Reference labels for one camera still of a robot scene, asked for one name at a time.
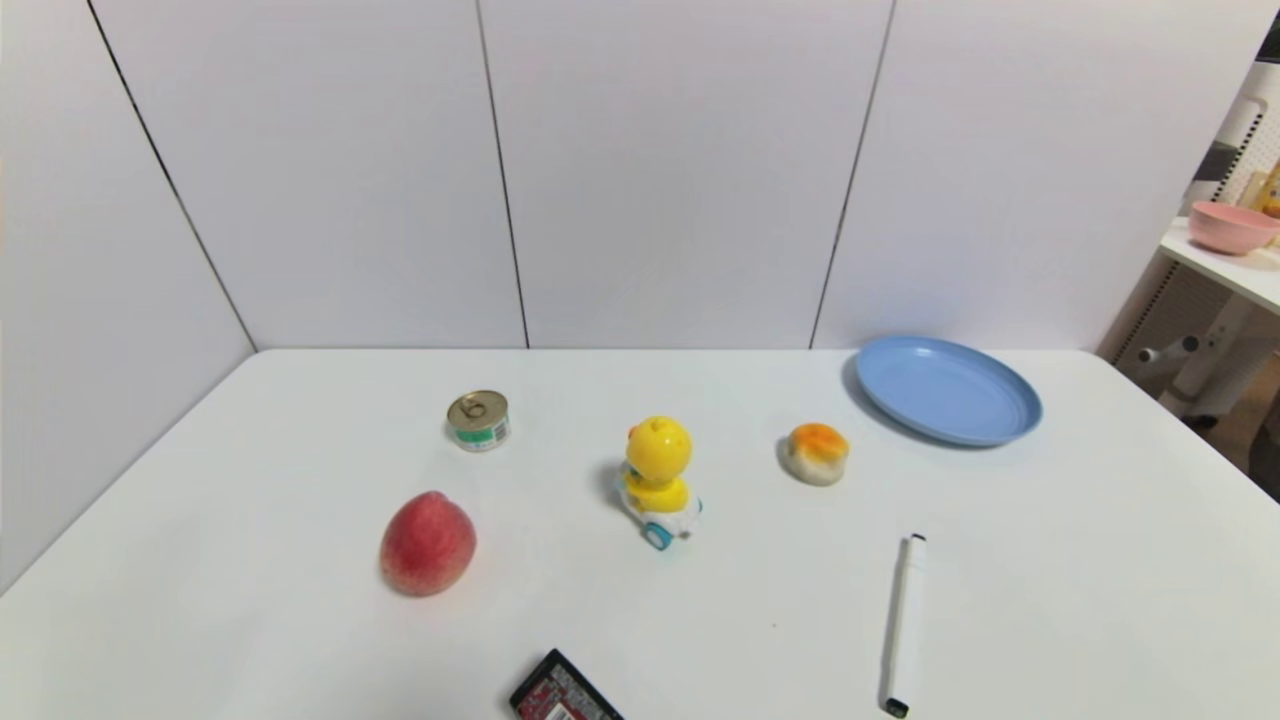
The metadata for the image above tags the blue plate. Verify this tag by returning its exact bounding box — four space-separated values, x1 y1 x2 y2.
856 335 1044 447

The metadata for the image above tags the small tin can green label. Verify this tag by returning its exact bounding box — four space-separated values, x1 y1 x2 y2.
446 390 512 453

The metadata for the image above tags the orange topped white bun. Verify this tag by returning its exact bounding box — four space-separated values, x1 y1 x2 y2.
781 422 852 487

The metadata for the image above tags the white shelf board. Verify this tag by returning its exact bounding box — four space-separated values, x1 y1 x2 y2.
1160 217 1280 316

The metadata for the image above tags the white marker pen black cap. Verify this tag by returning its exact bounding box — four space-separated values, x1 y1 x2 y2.
881 533 928 719

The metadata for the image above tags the pink bowl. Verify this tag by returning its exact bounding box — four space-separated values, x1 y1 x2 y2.
1188 201 1280 256

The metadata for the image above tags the red peach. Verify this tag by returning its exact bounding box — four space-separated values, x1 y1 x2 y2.
379 490 478 598

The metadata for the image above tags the white table leg frame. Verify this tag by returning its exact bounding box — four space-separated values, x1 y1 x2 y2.
1137 295 1280 421

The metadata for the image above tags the white pegboard panel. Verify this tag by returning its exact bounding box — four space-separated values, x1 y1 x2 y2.
1213 60 1280 211

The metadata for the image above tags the yellow duck toy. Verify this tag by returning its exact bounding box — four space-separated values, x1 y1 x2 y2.
617 416 704 552

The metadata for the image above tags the black red snack packet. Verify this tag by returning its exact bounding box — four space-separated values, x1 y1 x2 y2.
509 649 626 720

